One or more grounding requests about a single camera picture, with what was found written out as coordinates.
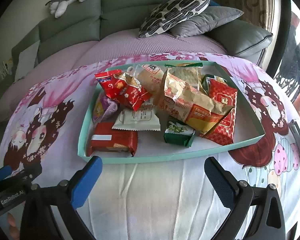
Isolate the red biscuit box pack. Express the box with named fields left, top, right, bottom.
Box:
left=86, top=122, right=138, bottom=157

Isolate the purple swiss roll pack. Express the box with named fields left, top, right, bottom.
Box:
left=93, top=91, right=119, bottom=124

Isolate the long red snack pack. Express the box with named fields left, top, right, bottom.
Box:
left=200, top=80, right=238, bottom=146

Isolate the red gold candy pack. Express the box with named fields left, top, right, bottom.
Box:
left=95, top=69, right=152, bottom=111

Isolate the small dark green snack pack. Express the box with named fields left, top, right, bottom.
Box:
left=164, top=118, right=196, bottom=147

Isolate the beige orange swiss roll pack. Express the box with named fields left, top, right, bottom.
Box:
left=153, top=68, right=235, bottom=135

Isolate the clear steamed bun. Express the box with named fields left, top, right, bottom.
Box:
left=127, top=64, right=164, bottom=96

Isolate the green white cracker pack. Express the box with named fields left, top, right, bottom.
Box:
left=202, top=74, right=227, bottom=94

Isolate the green edged clear cake pack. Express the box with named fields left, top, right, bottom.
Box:
left=165, top=63, right=203, bottom=89

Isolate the person left hand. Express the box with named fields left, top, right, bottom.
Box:
left=7, top=213, right=20, bottom=240

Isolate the light grey sofa cushion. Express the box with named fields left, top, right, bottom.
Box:
left=14, top=41, right=40, bottom=81

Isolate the teal shallow cardboard tray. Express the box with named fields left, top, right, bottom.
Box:
left=77, top=61, right=265, bottom=164

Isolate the pink sofa seat cover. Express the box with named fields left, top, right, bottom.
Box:
left=0, top=29, right=227, bottom=121

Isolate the black white patterned pillow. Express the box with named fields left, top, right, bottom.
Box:
left=138, top=0, right=210, bottom=38

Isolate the grey green sofa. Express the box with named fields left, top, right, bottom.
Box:
left=0, top=0, right=274, bottom=120

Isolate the grey velvet pillow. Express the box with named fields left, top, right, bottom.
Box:
left=169, top=6, right=244, bottom=38

